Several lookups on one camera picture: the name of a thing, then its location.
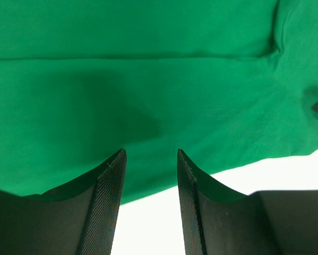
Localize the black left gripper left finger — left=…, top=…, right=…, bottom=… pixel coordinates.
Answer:
left=0, top=149, right=127, bottom=254

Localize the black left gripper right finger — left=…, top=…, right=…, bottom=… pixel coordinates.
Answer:
left=177, top=150, right=318, bottom=254

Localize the green t-shirt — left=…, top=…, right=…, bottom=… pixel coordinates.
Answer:
left=0, top=1, right=318, bottom=202

